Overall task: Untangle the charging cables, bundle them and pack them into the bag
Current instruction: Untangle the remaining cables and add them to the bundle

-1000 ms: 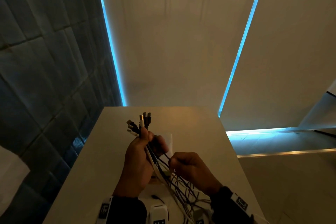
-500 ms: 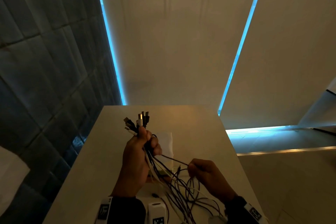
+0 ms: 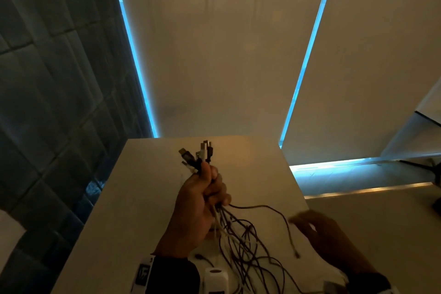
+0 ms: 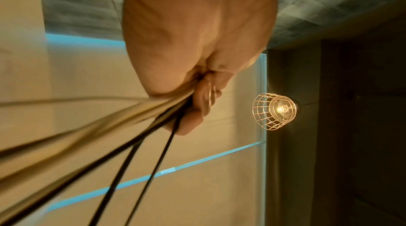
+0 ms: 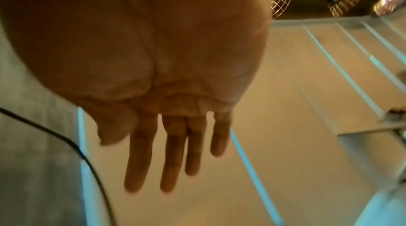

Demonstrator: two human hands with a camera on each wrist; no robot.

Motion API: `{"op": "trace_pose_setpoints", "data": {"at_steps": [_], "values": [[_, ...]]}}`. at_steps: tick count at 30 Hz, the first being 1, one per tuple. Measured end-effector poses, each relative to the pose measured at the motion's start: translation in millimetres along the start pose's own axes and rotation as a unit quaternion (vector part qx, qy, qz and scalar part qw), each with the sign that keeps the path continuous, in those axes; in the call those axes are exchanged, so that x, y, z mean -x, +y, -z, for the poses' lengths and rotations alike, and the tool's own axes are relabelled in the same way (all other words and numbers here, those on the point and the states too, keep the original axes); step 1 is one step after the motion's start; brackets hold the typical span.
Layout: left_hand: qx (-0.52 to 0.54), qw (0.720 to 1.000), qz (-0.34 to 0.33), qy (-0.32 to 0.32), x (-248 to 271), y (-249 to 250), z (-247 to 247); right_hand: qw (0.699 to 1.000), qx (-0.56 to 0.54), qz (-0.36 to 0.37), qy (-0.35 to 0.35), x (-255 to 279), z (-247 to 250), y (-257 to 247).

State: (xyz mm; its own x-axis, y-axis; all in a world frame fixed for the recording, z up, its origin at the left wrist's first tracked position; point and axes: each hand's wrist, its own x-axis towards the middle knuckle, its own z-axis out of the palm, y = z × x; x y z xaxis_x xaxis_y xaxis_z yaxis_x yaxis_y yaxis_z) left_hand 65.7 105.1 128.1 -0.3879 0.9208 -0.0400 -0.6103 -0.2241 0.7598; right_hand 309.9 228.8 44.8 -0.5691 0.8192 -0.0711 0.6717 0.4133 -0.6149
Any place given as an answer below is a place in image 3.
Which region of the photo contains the person's right hand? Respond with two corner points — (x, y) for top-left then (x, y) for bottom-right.
(288, 210), (377, 279)

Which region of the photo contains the person's left hand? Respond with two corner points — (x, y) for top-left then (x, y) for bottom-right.
(154, 161), (232, 260)

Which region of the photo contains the window sill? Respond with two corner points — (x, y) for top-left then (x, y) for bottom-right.
(289, 156), (441, 200)

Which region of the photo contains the white table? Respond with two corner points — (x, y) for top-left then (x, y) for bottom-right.
(51, 136), (349, 294)

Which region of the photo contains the black tripod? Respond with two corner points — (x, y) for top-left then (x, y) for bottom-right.
(399, 159), (441, 216)

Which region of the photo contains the white pillow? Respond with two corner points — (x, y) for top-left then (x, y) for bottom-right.
(0, 209), (27, 270)

